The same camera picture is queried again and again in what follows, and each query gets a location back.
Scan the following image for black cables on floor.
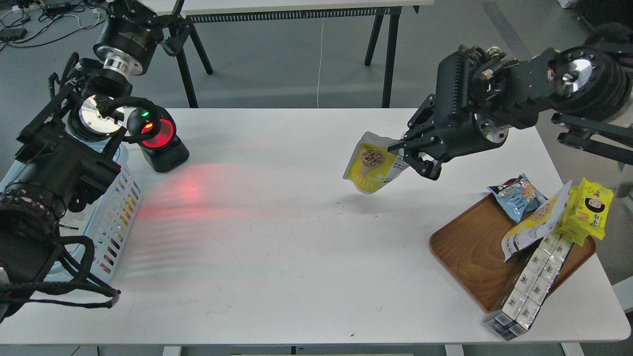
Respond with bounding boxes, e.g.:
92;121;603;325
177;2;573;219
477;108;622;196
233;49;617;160
0;0;107;50

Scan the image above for yellow cartoon snack bag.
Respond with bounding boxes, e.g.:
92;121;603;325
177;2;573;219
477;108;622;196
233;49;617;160
556;178;614;246

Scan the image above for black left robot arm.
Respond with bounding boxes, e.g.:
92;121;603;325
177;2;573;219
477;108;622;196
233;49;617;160
1;0;192;318

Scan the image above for background table with black legs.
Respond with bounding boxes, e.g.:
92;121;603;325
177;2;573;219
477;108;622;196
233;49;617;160
138;0;436;109

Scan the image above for light blue plastic basket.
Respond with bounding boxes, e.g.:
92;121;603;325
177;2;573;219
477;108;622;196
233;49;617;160
0;143;144;287

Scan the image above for white hanging cable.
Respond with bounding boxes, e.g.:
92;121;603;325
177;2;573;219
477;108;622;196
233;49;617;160
316;19;325;109

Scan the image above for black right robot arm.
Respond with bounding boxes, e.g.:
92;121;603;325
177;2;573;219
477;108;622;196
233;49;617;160
387;23;632;180

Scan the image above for black barcode scanner red window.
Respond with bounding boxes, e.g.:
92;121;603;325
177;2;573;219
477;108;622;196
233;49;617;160
128;108;190;173

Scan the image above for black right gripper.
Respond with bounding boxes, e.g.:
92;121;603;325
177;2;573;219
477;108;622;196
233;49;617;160
387;47;508;180

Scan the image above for yellow white snack pouch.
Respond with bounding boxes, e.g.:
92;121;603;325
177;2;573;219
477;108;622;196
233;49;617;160
342;132;410;194
500;180;572;262

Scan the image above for blue snack bag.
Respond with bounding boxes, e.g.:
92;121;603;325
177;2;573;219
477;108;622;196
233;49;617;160
487;174;547;223

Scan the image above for white wrapped box multipack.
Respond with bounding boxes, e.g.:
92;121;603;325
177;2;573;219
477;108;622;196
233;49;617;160
484;233;574;341

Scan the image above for brown wooden tray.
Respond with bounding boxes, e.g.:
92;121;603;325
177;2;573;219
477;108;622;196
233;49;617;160
429;178;597;312

